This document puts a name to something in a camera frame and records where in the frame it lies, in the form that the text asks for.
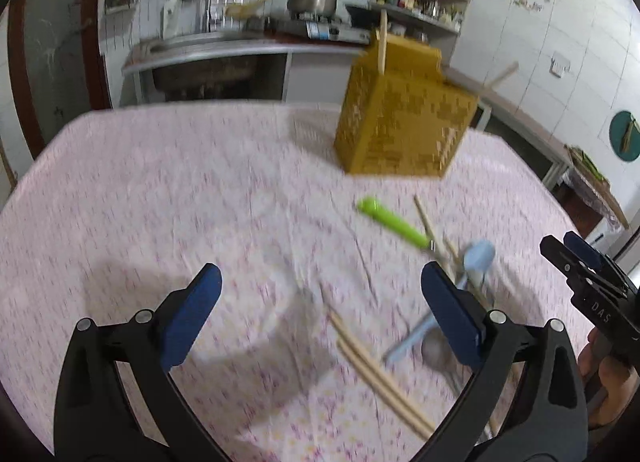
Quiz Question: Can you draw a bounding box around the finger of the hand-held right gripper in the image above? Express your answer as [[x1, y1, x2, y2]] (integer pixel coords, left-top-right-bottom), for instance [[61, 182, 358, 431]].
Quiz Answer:
[[539, 235, 594, 294], [563, 230, 609, 274]]

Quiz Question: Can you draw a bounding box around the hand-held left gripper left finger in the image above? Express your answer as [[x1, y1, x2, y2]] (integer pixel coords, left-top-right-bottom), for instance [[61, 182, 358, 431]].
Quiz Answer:
[[54, 263, 236, 462]]

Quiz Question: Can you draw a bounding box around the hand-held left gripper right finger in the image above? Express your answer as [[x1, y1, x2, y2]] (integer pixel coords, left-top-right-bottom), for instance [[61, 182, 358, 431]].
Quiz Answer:
[[420, 262, 589, 462]]

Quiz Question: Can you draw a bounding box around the metal spoon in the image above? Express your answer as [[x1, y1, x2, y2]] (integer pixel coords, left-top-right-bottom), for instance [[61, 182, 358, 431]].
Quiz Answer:
[[421, 327, 465, 394]]

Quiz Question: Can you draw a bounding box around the light blue plastic spoon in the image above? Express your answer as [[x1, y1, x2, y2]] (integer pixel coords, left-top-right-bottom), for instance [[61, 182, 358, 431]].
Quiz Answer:
[[382, 240, 496, 364]]

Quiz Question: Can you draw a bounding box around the green handled knife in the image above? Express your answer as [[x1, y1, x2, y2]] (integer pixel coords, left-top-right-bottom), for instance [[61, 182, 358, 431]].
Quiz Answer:
[[356, 196, 434, 249]]

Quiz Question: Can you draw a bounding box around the yellow perforated utensil basket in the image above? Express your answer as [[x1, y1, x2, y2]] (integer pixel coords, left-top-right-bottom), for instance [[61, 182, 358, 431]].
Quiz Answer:
[[333, 31, 480, 179]]

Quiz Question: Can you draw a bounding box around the person's right hand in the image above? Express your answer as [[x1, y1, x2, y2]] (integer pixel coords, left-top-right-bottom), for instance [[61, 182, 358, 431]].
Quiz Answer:
[[576, 329, 640, 431]]

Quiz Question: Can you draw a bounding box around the wooden board with green vegetables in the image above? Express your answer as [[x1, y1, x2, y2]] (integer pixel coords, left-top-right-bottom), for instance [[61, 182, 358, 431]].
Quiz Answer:
[[565, 144, 629, 229]]

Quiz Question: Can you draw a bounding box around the pink floral tablecloth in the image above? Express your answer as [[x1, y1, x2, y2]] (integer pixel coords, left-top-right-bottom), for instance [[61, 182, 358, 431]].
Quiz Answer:
[[0, 101, 597, 462]]

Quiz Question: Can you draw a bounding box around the green round cutting board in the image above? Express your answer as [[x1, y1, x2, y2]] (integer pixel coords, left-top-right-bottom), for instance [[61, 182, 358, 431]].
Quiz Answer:
[[609, 110, 640, 162]]

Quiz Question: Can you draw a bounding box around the brown kitchen counter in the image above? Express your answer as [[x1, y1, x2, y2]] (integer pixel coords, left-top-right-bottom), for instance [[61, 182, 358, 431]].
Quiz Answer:
[[122, 34, 574, 179]]

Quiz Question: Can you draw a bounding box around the steel kitchen sink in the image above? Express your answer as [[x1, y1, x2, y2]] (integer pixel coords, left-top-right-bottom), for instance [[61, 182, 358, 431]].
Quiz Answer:
[[134, 32, 271, 60]]

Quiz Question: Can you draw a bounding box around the grey corner shelf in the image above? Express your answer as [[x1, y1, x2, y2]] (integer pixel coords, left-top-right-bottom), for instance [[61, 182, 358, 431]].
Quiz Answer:
[[369, 0, 474, 45]]

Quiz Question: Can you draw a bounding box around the white soap bottle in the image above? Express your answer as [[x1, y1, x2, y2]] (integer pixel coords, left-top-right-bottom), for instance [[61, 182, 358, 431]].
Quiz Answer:
[[162, 0, 182, 39]]

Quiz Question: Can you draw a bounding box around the brown door with frosted glass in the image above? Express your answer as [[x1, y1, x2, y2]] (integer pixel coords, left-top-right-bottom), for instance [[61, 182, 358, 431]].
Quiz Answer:
[[7, 0, 115, 159]]

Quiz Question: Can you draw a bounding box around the steel gas stove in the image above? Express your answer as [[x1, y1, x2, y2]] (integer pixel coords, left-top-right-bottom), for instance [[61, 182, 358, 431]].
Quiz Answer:
[[264, 14, 375, 46]]

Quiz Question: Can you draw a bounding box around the yellow hose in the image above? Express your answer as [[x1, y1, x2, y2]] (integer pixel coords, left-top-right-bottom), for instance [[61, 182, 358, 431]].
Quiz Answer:
[[224, 0, 274, 19]]

